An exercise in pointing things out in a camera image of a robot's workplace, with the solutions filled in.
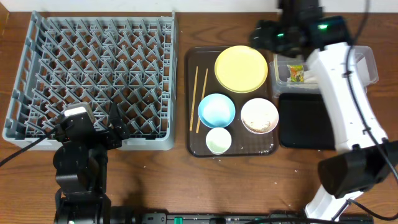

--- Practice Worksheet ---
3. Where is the yellow green snack wrapper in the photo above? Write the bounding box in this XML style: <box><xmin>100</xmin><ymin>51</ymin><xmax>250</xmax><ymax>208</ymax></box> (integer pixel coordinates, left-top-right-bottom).
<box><xmin>287</xmin><ymin>65</ymin><xmax>304</xmax><ymax>83</ymax></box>

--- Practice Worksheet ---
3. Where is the white pink bowl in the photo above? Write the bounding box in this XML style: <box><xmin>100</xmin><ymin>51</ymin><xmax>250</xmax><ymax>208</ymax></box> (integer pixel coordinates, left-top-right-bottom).
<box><xmin>240</xmin><ymin>98</ymin><xmax>279</xmax><ymax>134</ymax></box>

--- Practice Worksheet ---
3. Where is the small white cup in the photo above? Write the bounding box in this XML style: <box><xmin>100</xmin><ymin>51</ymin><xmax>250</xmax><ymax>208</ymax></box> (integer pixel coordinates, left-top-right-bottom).
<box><xmin>205</xmin><ymin>128</ymin><xmax>232</xmax><ymax>155</ymax></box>

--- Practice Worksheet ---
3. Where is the white paper napkin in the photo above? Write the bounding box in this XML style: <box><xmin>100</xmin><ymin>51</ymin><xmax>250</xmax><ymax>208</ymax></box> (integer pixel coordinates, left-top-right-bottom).
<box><xmin>303</xmin><ymin>70</ymin><xmax>317</xmax><ymax>84</ymax></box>

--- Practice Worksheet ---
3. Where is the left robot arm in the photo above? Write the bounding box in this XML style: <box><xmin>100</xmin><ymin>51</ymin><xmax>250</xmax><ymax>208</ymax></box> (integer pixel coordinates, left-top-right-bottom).
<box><xmin>53</xmin><ymin>102</ymin><xmax>136</xmax><ymax>224</ymax></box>

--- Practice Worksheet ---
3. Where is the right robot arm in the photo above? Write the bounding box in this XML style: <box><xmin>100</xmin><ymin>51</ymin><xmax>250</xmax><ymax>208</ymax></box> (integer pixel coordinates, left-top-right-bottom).
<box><xmin>250</xmin><ymin>0</ymin><xmax>397</xmax><ymax>223</ymax></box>

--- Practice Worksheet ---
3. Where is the black waste tray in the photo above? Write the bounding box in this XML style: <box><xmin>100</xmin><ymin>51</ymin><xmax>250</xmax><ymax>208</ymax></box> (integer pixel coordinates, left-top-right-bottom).
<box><xmin>278</xmin><ymin>93</ymin><xmax>335</xmax><ymax>150</ymax></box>

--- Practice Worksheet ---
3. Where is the clear plastic bin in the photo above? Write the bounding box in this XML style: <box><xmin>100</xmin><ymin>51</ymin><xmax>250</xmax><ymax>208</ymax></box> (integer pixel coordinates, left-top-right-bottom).
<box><xmin>269</xmin><ymin>46</ymin><xmax>379</xmax><ymax>98</ymax></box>

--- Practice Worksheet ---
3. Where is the yellow plate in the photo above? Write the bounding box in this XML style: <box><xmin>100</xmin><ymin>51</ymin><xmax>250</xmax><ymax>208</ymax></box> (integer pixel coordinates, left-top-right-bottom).
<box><xmin>214</xmin><ymin>45</ymin><xmax>268</xmax><ymax>93</ymax></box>

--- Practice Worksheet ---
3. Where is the grey dish rack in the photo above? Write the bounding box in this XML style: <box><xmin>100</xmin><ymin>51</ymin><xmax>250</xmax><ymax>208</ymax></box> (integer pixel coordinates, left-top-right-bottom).
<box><xmin>2</xmin><ymin>12</ymin><xmax>178</xmax><ymax>151</ymax></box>

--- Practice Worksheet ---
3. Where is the brown serving tray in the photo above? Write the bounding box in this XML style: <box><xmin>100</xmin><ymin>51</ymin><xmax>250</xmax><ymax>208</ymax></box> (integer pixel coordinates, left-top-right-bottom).
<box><xmin>184</xmin><ymin>46</ymin><xmax>279</xmax><ymax>158</ymax></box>

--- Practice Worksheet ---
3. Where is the blue bowl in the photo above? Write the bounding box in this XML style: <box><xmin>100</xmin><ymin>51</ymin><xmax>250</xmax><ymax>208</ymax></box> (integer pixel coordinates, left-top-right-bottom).
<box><xmin>198</xmin><ymin>93</ymin><xmax>236</xmax><ymax>128</ymax></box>

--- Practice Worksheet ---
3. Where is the black rail at table edge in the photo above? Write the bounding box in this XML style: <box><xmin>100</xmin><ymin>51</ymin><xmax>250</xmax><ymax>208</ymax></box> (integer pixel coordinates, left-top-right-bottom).
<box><xmin>136</xmin><ymin>212</ymin><xmax>375</xmax><ymax>224</ymax></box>

